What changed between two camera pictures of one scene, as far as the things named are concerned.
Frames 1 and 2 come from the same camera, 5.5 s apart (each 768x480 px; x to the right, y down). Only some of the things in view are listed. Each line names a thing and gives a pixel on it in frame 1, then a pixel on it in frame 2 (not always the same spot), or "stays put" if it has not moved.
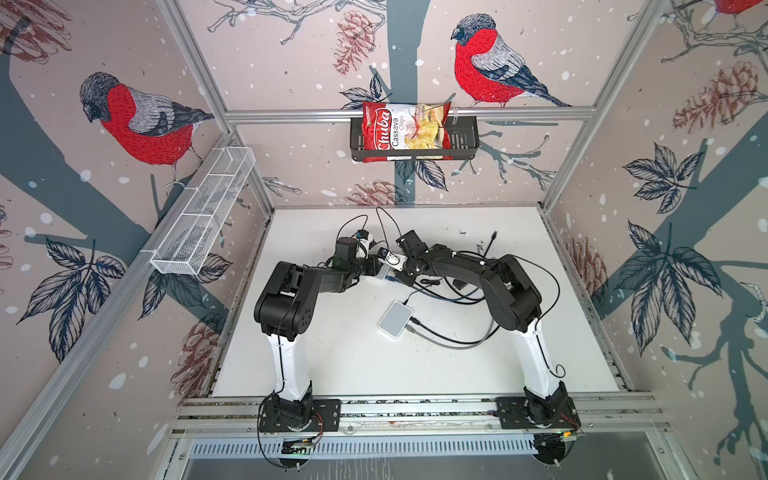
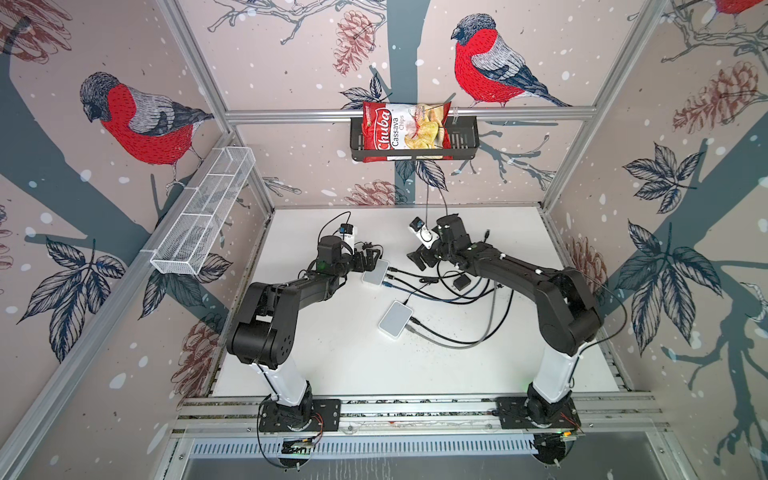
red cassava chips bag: [388, 125] stays put
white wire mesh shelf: [186, 242] stays put
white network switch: [395, 319] stays put
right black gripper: [404, 280] → [423, 253]
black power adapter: [449, 338] → [462, 282]
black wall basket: [465, 144] stays put
